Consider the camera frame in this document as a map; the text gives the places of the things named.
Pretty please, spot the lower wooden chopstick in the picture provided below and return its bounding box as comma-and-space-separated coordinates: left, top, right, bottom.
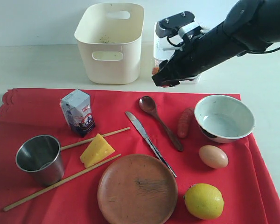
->
3, 154, 121, 212

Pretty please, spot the brown egg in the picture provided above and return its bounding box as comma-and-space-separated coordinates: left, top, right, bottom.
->
199, 145, 229, 169

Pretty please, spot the upper wooden chopstick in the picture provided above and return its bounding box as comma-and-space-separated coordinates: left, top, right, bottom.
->
60, 127, 130, 151

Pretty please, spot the wooden chopstick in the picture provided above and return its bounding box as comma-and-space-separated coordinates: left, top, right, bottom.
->
3, 154, 121, 212
60, 127, 130, 151

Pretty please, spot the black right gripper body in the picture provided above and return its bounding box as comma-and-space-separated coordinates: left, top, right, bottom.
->
169, 23, 242, 78

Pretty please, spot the yellow cheese wedge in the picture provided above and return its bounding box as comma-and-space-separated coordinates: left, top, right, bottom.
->
80, 134, 115, 168

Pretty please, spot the orange fried nugget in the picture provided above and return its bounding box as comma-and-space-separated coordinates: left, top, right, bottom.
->
152, 67, 159, 74

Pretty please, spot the brown wooden plate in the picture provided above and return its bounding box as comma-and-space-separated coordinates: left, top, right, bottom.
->
97, 154, 178, 224

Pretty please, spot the steel table knife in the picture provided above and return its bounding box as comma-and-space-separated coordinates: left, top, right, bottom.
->
125, 111, 177, 178

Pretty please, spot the white perforated plastic basket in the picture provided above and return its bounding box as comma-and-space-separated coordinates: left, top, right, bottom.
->
153, 21, 203, 85

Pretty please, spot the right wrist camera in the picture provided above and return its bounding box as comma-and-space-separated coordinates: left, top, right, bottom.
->
155, 11, 195, 38

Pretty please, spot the white ceramic bowl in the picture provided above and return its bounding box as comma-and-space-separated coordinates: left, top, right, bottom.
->
194, 95, 255, 143

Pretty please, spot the yellow lemon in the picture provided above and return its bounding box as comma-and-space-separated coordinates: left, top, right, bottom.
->
183, 183, 224, 220

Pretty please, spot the stainless steel cup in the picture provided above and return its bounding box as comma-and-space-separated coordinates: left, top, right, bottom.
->
15, 135, 65, 186

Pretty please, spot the dark wooden spoon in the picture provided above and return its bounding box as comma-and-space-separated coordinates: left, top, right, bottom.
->
139, 96, 183, 152

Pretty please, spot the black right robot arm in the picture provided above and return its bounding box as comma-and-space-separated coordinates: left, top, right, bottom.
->
152, 0, 280, 87

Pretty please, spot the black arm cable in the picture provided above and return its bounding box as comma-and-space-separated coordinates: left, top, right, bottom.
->
247, 41, 280, 55

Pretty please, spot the red sausage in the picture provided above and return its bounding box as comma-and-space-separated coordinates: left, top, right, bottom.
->
177, 108, 194, 138

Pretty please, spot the cream plastic bin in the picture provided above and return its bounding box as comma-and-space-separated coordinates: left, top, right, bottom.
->
74, 3, 144, 84

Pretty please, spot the red tablecloth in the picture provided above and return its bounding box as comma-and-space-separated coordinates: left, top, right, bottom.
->
0, 88, 280, 224

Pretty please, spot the small milk carton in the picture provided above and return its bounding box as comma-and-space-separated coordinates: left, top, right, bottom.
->
60, 89, 96, 138

